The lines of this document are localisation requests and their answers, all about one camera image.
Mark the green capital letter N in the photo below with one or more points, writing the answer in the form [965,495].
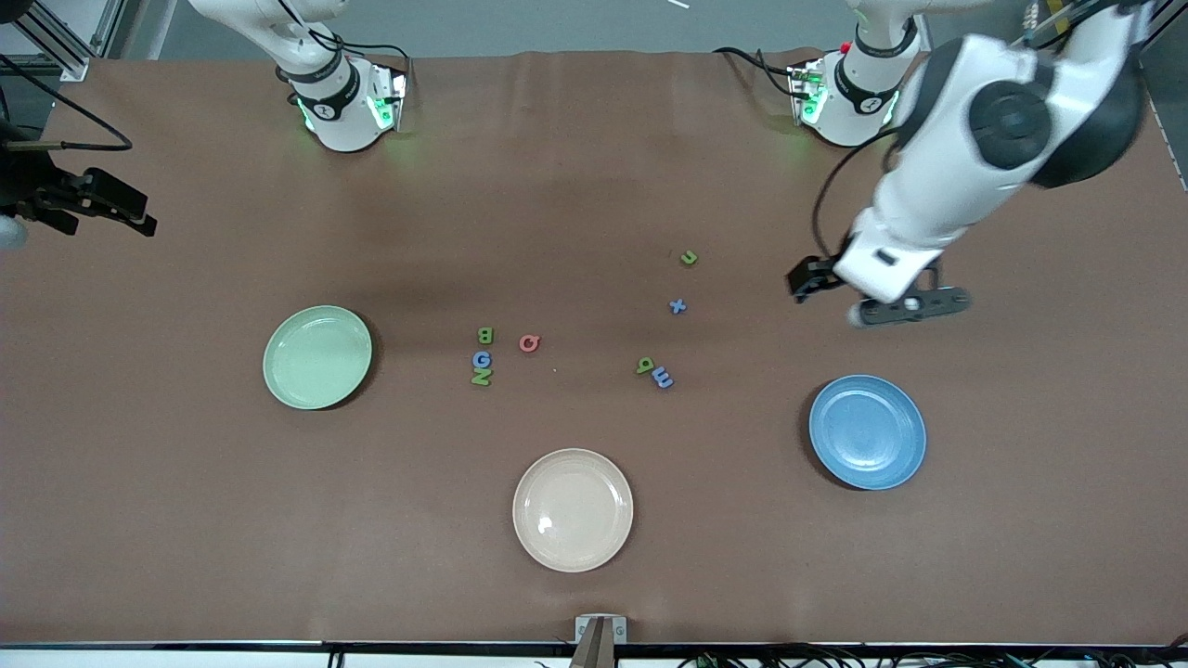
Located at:
[481,377]

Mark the beige plate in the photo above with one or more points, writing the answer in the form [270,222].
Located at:
[573,510]

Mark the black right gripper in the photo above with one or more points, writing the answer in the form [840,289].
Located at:
[28,184]

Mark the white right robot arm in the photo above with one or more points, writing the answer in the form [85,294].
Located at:
[334,121]

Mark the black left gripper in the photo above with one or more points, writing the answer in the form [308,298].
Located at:
[814,276]

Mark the black table edge strip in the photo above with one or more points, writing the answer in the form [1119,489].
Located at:
[186,645]

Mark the tan post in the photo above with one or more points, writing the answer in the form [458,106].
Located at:
[594,649]

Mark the blue small letter m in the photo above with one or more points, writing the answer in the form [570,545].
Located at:
[663,378]

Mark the blue plate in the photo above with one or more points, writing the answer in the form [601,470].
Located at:
[868,436]

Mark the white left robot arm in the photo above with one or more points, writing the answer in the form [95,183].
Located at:
[947,121]

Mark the brown table mat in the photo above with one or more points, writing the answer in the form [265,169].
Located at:
[594,186]

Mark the green plate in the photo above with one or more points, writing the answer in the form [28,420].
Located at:
[316,362]

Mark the metal table edge bracket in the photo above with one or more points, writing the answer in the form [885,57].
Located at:
[620,631]

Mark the red capital letter Q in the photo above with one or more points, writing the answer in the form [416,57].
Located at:
[529,343]

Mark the aluminium frame profile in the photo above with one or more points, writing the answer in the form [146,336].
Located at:
[70,60]

